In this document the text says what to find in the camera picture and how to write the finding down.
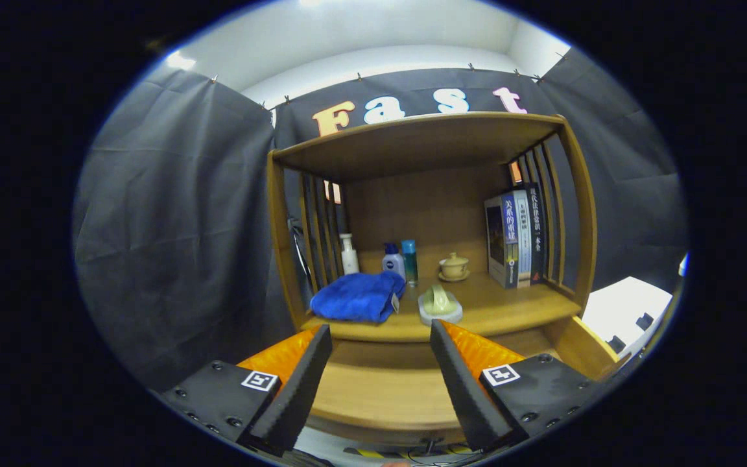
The black book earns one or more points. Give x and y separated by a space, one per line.
537 230

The teal bottle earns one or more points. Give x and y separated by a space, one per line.
410 263

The dark blue book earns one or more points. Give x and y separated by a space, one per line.
500 240

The yellow black floor tape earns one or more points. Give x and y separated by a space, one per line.
373 452

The pale blue book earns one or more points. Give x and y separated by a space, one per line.
524 237

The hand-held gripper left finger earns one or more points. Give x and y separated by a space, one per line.
296 392

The yellow lidded teacup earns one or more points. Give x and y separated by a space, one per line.
454 268

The wooden cabinet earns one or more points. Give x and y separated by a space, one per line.
425 207

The white table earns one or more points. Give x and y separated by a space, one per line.
683 264

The wooden countertop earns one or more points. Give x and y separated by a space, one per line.
509 305

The white pump bottle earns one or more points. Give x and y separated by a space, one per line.
349 259

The pale green soap dish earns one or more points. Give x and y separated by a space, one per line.
439 305

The blue towel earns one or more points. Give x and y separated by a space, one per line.
357 298

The white bottle with blue cap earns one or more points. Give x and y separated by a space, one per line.
393 264

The small ceiling light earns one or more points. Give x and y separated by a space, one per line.
180 60

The wooden drawer with black knob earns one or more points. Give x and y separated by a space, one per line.
380 389

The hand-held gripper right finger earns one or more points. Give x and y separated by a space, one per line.
464 389

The black backdrop cloth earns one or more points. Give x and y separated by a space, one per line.
172 227

